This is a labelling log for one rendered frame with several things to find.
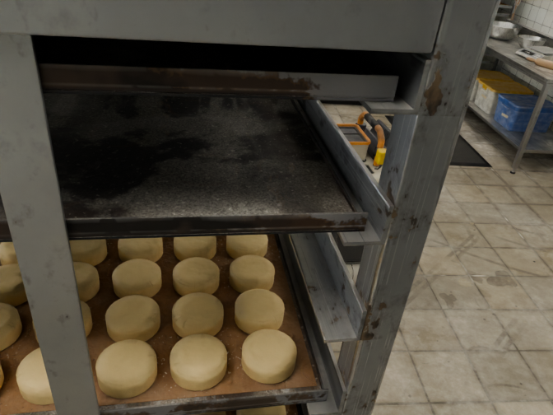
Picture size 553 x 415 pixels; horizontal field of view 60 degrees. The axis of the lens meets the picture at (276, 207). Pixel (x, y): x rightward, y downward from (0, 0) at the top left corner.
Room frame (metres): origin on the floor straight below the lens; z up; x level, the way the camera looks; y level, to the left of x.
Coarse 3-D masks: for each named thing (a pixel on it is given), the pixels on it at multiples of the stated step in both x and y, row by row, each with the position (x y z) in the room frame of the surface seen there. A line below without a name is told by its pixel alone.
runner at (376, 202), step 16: (304, 112) 0.48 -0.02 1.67; (320, 112) 0.42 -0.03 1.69; (320, 128) 0.42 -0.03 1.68; (336, 128) 0.37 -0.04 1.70; (320, 144) 0.40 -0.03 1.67; (336, 144) 0.37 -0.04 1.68; (336, 160) 0.36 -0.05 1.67; (352, 160) 0.33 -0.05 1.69; (352, 176) 0.32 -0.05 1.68; (368, 176) 0.29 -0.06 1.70; (352, 192) 0.32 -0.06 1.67; (368, 192) 0.29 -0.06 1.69; (368, 208) 0.28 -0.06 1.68; (384, 208) 0.26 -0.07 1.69; (368, 224) 0.27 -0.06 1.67; (384, 224) 0.26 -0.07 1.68; (352, 240) 0.25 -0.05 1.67; (368, 240) 0.25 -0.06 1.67; (384, 240) 0.26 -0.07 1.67
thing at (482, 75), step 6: (480, 72) 5.51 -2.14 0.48; (486, 72) 5.54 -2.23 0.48; (492, 72) 5.57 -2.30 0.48; (498, 72) 5.60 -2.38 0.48; (480, 78) 5.25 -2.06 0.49; (486, 78) 5.27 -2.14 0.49; (492, 78) 5.31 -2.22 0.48; (498, 78) 5.34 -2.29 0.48; (504, 78) 5.37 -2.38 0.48; (510, 78) 5.37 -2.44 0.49; (474, 90) 5.27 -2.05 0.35; (474, 96) 5.27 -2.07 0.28
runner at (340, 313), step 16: (304, 240) 0.37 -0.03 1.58; (320, 240) 0.37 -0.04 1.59; (304, 256) 0.35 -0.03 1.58; (320, 256) 0.35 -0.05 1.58; (336, 256) 0.32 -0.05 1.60; (304, 272) 0.33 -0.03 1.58; (320, 272) 0.33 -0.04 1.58; (336, 272) 0.32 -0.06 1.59; (320, 288) 0.31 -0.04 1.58; (336, 288) 0.31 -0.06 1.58; (352, 288) 0.28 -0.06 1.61; (320, 304) 0.29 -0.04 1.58; (336, 304) 0.29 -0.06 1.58; (352, 304) 0.27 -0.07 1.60; (320, 320) 0.27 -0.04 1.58; (336, 320) 0.27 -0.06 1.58; (352, 320) 0.27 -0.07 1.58; (336, 336) 0.25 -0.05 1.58; (352, 336) 0.26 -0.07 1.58
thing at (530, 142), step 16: (528, 32) 5.57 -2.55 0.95; (496, 48) 4.93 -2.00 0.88; (512, 48) 5.00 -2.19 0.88; (512, 64) 4.46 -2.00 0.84; (528, 64) 4.36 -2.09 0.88; (544, 80) 3.95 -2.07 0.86; (544, 96) 3.96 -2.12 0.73; (480, 112) 4.89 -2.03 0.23; (496, 128) 4.45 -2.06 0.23; (528, 128) 3.96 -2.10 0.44; (512, 144) 4.14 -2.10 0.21; (528, 144) 4.13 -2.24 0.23; (544, 144) 4.16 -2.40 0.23
